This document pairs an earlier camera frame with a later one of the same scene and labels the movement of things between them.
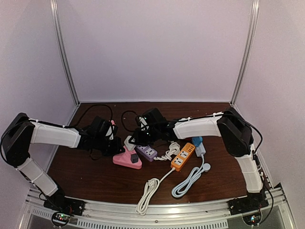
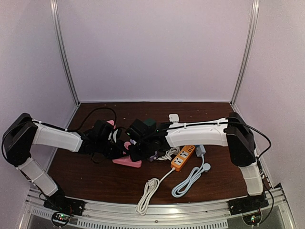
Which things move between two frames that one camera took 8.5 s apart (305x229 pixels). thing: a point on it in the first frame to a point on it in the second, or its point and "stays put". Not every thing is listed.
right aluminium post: [254, 26] stays put
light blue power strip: [200, 150] stays put
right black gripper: [138, 139] to [135, 156]
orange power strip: [182, 156] stays put
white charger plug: [129, 146] to [174, 118]
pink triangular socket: [124, 159] stays put
